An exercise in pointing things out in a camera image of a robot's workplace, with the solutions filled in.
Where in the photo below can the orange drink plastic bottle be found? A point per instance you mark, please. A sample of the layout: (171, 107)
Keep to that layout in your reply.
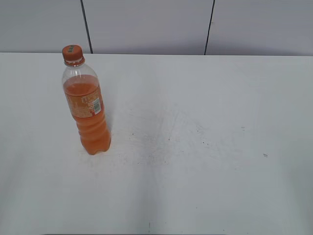
(83, 94)

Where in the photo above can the orange bottle cap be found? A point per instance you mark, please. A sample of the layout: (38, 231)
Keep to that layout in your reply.
(72, 54)

